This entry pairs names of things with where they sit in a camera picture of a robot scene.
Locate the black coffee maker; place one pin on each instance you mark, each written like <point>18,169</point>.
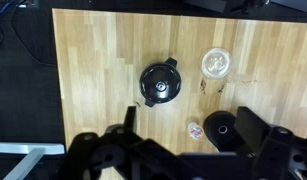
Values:
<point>219,128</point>

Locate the black lidded grey pot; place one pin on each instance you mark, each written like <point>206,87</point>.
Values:
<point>160,82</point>

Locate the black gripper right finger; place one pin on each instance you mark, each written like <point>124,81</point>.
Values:
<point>251,128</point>

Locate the white coffee capsule on table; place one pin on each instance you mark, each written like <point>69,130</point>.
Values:
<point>195,131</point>

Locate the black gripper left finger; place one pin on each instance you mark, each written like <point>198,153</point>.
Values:
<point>130,119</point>

